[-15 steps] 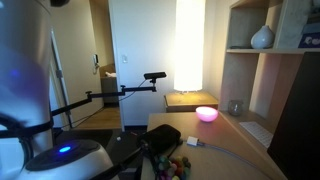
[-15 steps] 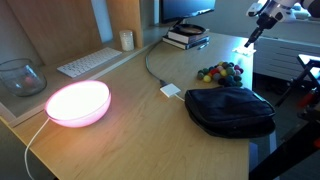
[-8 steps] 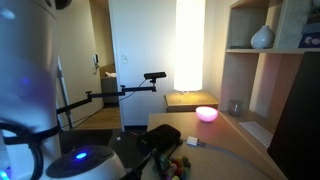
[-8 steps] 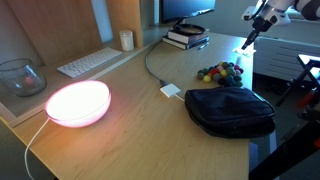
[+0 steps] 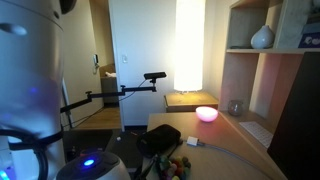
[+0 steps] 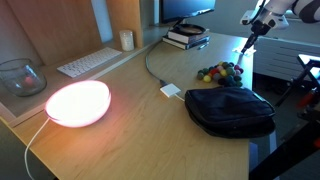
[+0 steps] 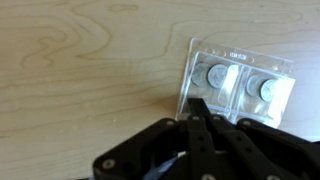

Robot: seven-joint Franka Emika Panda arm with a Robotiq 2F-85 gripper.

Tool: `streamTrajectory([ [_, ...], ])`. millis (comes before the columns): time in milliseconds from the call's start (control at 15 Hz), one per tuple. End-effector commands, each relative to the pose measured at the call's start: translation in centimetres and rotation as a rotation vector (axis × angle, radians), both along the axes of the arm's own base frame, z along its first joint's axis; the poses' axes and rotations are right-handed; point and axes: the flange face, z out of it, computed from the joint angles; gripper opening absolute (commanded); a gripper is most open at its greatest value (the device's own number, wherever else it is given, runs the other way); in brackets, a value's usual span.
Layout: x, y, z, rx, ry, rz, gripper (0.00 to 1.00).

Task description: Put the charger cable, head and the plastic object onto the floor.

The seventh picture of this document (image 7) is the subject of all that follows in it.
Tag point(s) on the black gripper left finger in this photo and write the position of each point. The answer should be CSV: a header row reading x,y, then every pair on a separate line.
x,y
196,140

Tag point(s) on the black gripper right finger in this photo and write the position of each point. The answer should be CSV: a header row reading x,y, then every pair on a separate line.
x,y
260,146

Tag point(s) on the silver coin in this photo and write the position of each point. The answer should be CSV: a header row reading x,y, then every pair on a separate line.
x,y
217,76
253,85
269,90

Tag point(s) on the clear plastic object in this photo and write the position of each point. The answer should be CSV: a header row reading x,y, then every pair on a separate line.
x,y
233,96

